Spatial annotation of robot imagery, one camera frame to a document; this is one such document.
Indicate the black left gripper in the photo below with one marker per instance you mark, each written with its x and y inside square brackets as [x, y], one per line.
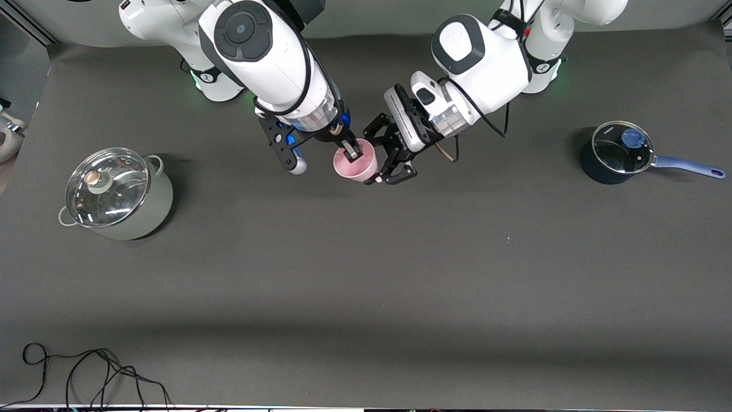
[391, 141]

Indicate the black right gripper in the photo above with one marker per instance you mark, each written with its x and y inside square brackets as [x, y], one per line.
[331, 136]

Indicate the pink plastic cup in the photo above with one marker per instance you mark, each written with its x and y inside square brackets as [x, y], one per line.
[366, 166]

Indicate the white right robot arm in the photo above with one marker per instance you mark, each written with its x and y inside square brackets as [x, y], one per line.
[263, 57]

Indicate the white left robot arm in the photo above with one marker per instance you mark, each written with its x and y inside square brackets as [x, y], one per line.
[486, 63]

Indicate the dark grey table mat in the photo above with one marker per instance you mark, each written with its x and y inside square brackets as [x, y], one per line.
[366, 257]

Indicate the sage green cooking pot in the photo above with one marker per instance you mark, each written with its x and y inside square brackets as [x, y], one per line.
[157, 206]

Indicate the dark blue saucepan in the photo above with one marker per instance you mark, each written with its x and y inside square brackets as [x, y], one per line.
[592, 169]

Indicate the glass lid blue knob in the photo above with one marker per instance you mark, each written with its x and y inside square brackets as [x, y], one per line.
[615, 154]

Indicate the glass pot lid beige knob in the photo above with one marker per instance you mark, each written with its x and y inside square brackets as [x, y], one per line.
[114, 200]

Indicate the white beige curved device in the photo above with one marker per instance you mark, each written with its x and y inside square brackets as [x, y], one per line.
[11, 137]

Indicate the black camera mounting bracket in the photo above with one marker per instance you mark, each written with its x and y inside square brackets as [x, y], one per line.
[278, 146]

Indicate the black metal frame rail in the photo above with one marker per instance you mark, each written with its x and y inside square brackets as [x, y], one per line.
[34, 28]

